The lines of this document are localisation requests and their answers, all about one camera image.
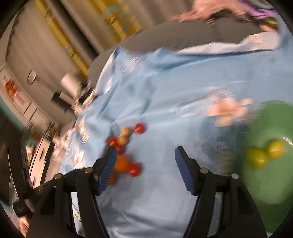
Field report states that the small orange mandarin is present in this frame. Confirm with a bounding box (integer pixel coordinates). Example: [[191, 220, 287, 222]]
[[108, 172, 117, 185]]

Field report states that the large orange mandarin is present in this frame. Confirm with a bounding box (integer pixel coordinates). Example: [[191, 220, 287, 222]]
[[114, 155, 131, 173]]

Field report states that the yellow longan fruit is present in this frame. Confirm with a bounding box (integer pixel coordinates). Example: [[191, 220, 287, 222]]
[[121, 127, 132, 137], [117, 135, 129, 146]]

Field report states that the green bowl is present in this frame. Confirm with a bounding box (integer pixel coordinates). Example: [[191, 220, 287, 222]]
[[242, 101, 292, 233]]

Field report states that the yellow-green fruit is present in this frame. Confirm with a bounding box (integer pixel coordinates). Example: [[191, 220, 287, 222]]
[[266, 140, 285, 159], [246, 147, 268, 169]]

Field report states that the red cherry tomato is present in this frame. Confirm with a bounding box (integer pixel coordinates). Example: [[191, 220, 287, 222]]
[[107, 137, 118, 147], [128, 163, 142, 177], [115, 145, 125, 155], [134, 123, 146, 134]]

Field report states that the white cylinder lamp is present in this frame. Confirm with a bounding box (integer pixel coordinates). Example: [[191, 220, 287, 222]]
[[60, 73, 81, 98]]

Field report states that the light blue floral cloth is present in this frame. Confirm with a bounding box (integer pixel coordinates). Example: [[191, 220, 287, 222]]
[[60, 30, 292, 237]]

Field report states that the grey sofa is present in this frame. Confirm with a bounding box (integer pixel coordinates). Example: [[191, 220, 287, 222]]
[[88, 17, 264, 86]]

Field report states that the purple cloth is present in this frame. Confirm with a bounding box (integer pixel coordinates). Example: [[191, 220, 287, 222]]
[[240, 0, 277, 20]]

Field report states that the pink cloth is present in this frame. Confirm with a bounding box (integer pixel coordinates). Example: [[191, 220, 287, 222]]
[[170, 1, 249, 24]]

